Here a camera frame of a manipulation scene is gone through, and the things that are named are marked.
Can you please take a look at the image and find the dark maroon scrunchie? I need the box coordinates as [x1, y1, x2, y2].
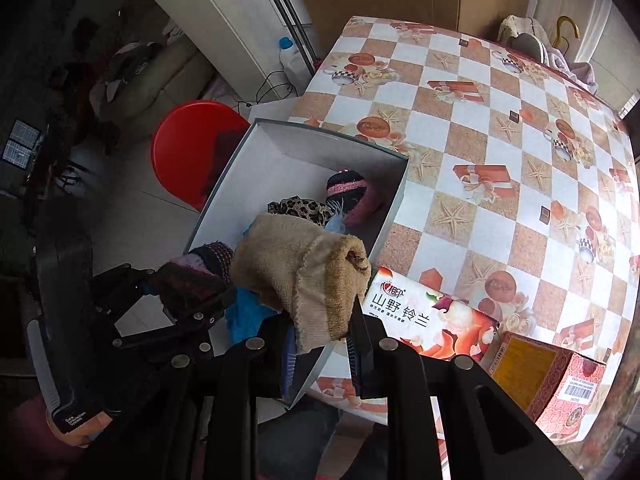
[149, 242, 234, 322]

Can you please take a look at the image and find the beige fuzzy sock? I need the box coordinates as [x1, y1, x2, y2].
[230, 214, 371, 354]

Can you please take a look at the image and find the leopard print scrunchie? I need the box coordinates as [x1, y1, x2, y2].
[267, 196, 332, 228]

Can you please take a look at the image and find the pink knitted sock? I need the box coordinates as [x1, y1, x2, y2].
[326, 169, 382, 229]

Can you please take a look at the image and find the light blue fluffy fabric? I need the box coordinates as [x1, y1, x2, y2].
[324, 200, 347, 234]

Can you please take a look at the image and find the red patterned carton box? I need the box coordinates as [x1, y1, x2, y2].
[488, 333, 605, 443]

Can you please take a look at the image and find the floral tissue box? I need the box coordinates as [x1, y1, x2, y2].
[362, 266, 499, 361]

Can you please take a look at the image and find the red plastic stool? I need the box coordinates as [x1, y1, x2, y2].
[151, 100, 250, 210]

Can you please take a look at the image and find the green sofa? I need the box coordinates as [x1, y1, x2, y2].
[89, 36, 216, 128]

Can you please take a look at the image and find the checkered patterned tablecloth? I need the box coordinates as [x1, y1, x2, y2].
[292, 16, 639, 442]

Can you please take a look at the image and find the white plastic bottle blue cap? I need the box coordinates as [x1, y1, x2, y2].
[279, 36, 312, 96]

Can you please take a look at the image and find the white cabinet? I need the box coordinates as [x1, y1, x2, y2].
[155, 0, 295, 101]

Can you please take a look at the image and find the red handled mop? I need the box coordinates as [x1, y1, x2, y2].
[271, 0, 319, 76]

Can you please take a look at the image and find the yellow umbrella handle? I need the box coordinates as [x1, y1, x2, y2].
[552, 15, 582, 50]

